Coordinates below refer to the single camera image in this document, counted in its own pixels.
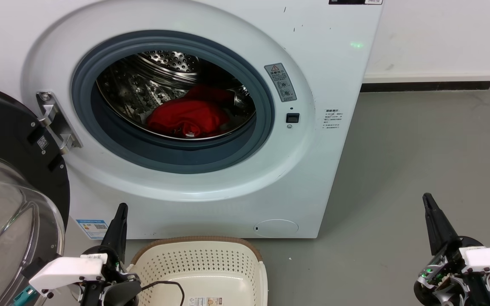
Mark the white front-load washing machine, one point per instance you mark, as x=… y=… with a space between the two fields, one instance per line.
x=334 y=63

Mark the cream perforated laundry basket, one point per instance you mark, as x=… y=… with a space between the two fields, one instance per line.
x=211 y=263

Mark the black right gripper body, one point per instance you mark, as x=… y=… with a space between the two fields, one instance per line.
x=440 y=284

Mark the grey rubber door gasket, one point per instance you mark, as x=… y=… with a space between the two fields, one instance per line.
x=177 y=157

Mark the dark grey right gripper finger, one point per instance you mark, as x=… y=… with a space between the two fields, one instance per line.
x=445 y=229
x=433 y=229

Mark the small printed text label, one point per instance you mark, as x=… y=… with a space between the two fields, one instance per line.
x=332 y=119

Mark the grey warning sticker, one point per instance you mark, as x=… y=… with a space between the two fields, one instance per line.
x=281 y=83

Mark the red garment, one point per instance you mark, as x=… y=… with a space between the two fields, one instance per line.
x=185 y=117

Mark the white QR code sticker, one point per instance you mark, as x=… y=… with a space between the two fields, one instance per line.
x=43 y=143

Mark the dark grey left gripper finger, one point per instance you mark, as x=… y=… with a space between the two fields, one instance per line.
x=112 y=233
x=121 y=238

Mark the black device with white label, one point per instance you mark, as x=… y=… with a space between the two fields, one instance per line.
x=351 y=1

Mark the clear glass door window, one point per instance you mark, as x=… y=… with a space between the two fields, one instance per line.
x=7 y=221

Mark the round white filter cover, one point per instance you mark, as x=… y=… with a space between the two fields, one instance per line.
x=275 y=228

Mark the black door latch socket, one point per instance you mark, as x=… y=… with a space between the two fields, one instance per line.
x=292 y=117

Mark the metal door hinge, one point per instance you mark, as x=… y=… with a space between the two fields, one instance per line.
x=60 y=127

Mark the blue energy label sticker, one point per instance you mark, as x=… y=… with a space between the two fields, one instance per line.
x=92 y=228

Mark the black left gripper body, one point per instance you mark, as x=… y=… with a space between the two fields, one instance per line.
x=117 y=293

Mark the perforated steel washer drum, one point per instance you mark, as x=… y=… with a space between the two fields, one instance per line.
x=130 y=89

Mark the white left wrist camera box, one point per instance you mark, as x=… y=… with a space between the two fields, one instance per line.
x=66 y=272

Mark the white and black baseboard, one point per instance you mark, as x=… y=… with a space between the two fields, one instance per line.
x=419 y=77

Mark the washing machine door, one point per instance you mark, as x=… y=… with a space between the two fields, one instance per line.
x=2 y=123

